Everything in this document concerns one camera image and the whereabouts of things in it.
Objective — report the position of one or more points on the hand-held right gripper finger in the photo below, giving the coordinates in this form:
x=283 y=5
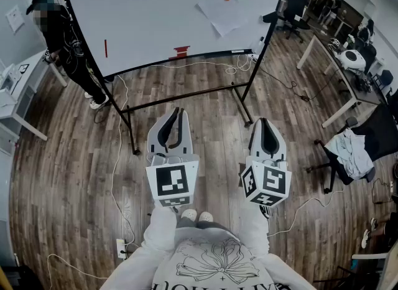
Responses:
x=255 y=141
x=281 y=150

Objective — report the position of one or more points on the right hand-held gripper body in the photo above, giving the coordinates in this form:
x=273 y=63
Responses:
x=267 y=183

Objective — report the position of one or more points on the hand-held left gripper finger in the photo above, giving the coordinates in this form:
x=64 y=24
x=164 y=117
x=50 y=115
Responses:
x=186 y=139
x=155 y=136

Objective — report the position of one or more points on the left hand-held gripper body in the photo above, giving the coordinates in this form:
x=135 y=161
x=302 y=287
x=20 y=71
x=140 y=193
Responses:
x=172 y=183

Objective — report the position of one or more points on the white whiteboard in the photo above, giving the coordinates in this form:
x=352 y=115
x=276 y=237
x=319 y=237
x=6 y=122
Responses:
x=140 y=18

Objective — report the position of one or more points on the white paper sheet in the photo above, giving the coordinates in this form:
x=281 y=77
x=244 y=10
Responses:
x=224 y=15

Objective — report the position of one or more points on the person's right forearm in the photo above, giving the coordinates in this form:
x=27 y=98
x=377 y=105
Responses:
x=256 y=229

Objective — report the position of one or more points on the person's left forearm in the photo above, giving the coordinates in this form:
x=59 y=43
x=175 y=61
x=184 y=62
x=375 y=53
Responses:
x=161 y=226

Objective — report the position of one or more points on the person's left white shoe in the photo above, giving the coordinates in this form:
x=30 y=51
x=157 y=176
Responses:
x=188 y=214

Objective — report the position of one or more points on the person's white shoe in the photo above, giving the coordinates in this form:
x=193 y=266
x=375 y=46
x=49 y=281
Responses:
x=206 y=217
x=188 y=214

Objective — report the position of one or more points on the person's right white shoe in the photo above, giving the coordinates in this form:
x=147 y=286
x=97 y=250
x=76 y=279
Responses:
x=206 y=217

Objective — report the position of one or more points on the person's grey trousers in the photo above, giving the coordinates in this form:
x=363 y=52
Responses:
x=202 y=225

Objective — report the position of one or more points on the pale crumpled cloth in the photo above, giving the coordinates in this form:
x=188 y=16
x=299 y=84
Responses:
x=351 y=155

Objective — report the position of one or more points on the white power strip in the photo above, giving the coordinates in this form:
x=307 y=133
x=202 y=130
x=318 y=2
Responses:
x=120 y=246

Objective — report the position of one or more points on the person's torso in printed sweatshirt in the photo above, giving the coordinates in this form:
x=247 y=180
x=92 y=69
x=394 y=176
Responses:
x=217 y=267

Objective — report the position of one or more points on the black office chair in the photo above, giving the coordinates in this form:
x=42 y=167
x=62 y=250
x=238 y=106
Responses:
x=379 y=133
x=295 y=5

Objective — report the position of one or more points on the dark-top table with white legs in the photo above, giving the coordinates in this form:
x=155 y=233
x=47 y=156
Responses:
x=365 y=96

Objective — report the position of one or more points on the thin red strip magnet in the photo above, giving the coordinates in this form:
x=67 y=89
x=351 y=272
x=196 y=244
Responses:
x=106 y=48

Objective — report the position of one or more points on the white round device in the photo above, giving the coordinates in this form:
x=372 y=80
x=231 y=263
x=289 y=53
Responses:
x=353 y=58

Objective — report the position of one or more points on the black and white tile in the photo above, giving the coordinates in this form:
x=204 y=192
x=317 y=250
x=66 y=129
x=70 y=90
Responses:
x=23 y=68

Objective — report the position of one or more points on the white boxy device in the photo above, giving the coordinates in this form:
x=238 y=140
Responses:
x=7 y=80

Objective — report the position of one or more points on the white wall notice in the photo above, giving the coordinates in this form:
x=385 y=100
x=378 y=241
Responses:
x=14 y=18

